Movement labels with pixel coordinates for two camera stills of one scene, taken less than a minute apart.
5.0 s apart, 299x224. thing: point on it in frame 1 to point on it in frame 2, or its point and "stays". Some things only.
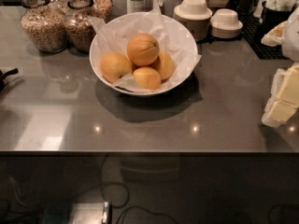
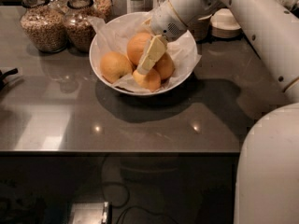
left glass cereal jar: x=42 y=25 stays
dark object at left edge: x=3 y=76 stays
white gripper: x=291 y=40 to x=164 y=20
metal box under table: x=91 y=213 stays
